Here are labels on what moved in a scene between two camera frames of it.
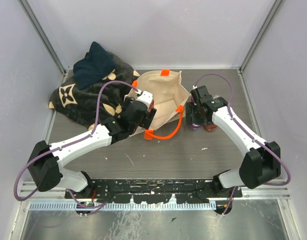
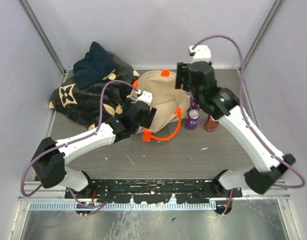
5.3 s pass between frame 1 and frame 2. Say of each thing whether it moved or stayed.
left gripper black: stayed
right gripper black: moved
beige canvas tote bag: stayed
